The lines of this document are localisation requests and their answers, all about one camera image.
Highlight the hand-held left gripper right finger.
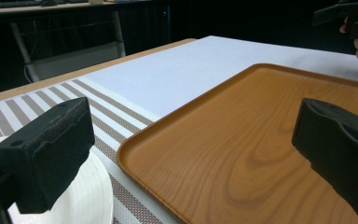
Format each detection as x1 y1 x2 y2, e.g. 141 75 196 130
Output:
291 97 358 217

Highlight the white-legged desk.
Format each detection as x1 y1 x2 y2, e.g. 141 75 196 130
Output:
0 0 172 83

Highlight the white striped table mat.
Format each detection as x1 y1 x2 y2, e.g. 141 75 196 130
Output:
0 35 358 224

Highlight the black keyboard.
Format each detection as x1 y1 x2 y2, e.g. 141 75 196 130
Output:
0 0 43 9

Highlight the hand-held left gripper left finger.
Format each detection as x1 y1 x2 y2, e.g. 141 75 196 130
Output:
0 96 96 215

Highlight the brown wood-grain tray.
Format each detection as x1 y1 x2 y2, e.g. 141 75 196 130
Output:
117 63 358 224

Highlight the white ribbed plate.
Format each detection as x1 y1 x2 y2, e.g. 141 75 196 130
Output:
0 135 115 224

